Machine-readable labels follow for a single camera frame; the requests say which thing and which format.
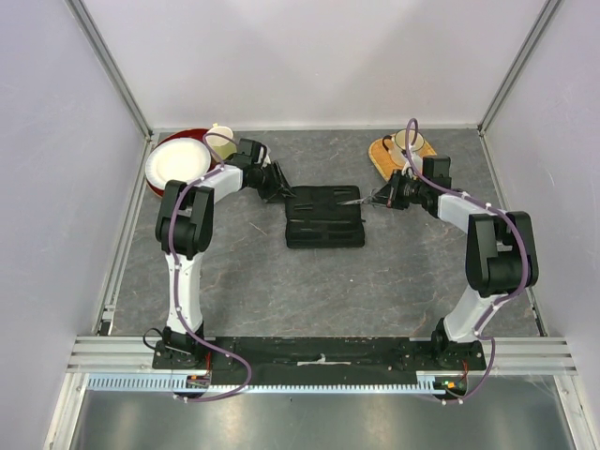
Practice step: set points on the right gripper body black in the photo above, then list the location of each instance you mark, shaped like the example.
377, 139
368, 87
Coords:
406, 189

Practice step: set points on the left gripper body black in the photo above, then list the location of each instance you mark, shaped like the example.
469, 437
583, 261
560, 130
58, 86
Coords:
270, 183

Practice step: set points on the silver scissors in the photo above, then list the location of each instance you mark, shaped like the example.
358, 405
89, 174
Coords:
368, 200

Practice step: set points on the black zipper tool case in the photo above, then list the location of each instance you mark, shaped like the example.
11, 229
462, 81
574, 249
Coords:
314, 220

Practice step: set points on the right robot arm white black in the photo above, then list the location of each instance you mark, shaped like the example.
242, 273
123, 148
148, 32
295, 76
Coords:
500, 258

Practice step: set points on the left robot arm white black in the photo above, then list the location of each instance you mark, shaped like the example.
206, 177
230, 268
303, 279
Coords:
219, 167

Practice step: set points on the orange woven coaster mat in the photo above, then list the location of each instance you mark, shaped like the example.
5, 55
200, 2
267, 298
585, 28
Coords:
380, 157

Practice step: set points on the pale yellow cup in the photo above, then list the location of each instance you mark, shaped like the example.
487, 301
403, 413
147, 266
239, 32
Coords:
220, 139

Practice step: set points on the white paper plate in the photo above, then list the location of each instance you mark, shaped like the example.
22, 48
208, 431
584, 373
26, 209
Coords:
177, 163

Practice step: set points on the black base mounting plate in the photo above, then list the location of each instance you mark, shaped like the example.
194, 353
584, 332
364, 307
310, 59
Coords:
322, 360

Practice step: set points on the cream mug black handle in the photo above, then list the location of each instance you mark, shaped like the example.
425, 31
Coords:
396, 147

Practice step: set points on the grey slotted cable duct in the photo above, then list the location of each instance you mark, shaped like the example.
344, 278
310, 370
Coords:
186, 385

